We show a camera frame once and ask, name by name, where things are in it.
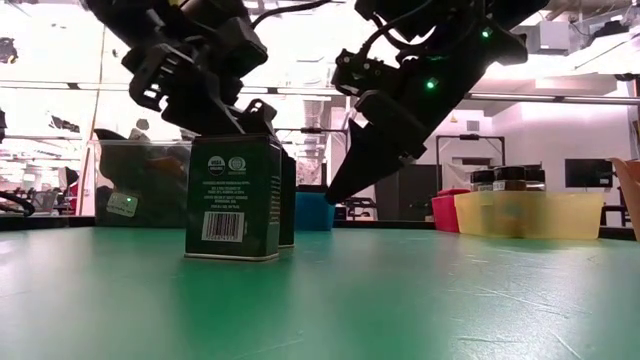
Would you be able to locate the black pepper spice tin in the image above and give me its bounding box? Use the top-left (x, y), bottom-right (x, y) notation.
top-left (278, 148), bottom-right (297, 250)
top-left (184, 133), bottom-right (283, 262)

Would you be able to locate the grey black parts pile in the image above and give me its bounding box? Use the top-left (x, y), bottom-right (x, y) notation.
top-left (94, 128), bottom-right (191, 229)

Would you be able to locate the black ceiling dome fixture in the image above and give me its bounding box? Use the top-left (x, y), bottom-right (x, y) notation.
top-left (0, 37), bottom-right (19, 65)

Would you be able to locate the white tag with green light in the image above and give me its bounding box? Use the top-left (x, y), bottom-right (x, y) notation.
top-left (106, 192), bottom-right (139, 218)

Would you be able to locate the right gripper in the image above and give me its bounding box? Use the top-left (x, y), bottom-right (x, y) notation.
top-left (324, 59), bottom-right (454, 205)

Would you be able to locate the green table mat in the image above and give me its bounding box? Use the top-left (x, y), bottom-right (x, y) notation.
top-left (0, 227), bottom-right (640, 360)

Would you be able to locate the pink plastic bin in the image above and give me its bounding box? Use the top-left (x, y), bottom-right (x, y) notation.
top-left (431, 188), bottom-right (462, 235)

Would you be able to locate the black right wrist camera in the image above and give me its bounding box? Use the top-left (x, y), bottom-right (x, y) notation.
top-left (332, 48), bottom-right (401, 99)

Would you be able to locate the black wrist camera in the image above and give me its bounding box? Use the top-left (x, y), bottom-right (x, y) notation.
top-left (332, 48), bottom-right (401, 99)
top-left (212, 17), bottom-right (270, 81)

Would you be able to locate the blue plastic bin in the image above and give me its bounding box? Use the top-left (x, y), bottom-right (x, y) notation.
top-left (294, 191), bottom-right (337, 232)

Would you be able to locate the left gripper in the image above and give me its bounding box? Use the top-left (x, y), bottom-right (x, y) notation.
top-left (122, 43), bottom-right (278, 137)

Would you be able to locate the black wall screen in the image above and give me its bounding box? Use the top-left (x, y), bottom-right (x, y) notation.
top-left (564, 158), bottom-right (614, 190)

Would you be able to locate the orange plastic bin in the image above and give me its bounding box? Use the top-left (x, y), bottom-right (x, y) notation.
top-left (610, 157), bottom-right (640, 242)

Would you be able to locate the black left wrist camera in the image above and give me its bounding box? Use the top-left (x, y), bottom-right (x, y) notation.
top-left (212, 17), bottom-right (270, 81)

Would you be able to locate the black metal frame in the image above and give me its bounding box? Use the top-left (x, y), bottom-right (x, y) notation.
top-left (436, 133), bottom-right (506, 166)
top-left (274, 127), bottom-right (350, 201)

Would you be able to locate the yellow spice jar black lid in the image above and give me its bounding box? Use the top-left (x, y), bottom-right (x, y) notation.
top-left (469, 169), bottom-right (496, 193)

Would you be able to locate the yellow plastic bin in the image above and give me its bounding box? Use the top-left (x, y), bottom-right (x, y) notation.
top-left (453, 191), bottom-right (605, 241)

